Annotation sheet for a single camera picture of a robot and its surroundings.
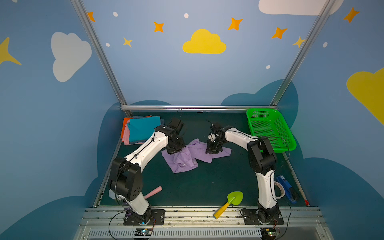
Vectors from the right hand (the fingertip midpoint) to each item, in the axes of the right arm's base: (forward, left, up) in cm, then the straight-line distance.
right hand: (208, 151), depth 98 cm
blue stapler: (-21, -44, +1) cm, 48 cm away
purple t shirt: (-13, +13, +12) cm, 22 cm away
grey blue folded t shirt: (+20, +34, +4) cm, 39 cm away
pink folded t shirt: (+7, +57, +4) cm, 57 cm away
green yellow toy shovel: (-28, -14, 0) cm, 32 cm away
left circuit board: (-46, +31, -1) cm, 56 cm away
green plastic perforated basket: (+30, -49, -4) cm, 58 cm away
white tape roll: (-22, -41, 0) cm, 47 cm away
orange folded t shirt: (+20, +63, +3) cm, 66 cm away
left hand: (-6, +15, +11) cm, 20 cm away
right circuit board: (-43, -29, -3) cm, 52 cm away
